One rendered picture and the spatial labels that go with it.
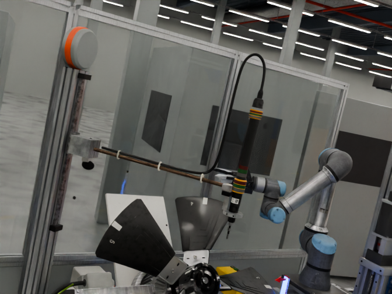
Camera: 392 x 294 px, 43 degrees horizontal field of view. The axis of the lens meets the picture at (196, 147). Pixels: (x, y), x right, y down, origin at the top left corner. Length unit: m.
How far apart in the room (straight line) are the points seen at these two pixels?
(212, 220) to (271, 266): 1.25
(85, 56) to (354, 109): 4.22
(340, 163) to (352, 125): 3.42
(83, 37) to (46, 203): 0.65
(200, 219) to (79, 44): 0.78
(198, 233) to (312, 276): 0.81
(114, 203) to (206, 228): 0.38
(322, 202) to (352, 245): 3.69
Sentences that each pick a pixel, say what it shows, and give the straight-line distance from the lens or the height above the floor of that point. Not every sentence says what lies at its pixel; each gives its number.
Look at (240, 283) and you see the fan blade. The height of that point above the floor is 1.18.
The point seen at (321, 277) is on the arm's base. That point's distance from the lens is 2.44.
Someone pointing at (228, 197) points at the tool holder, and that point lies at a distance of 1.68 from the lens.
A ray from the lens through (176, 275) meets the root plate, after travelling 1.69.
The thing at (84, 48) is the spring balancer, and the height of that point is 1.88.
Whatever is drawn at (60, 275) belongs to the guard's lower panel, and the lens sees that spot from 2.30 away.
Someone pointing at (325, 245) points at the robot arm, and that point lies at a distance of 2.40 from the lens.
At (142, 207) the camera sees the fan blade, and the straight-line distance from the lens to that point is 1.63.
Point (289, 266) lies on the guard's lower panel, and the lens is 3.13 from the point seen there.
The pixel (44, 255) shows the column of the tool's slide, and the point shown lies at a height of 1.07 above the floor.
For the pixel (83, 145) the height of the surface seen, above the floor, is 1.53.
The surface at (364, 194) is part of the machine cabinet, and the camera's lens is 6.06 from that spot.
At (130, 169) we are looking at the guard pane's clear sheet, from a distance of 2.27.
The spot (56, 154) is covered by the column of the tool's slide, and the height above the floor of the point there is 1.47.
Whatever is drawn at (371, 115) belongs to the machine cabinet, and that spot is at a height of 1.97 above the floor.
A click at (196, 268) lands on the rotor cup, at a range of 1.66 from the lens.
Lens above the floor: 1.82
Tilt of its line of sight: 6 degrees down
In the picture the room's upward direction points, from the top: 12 degrees clockwise
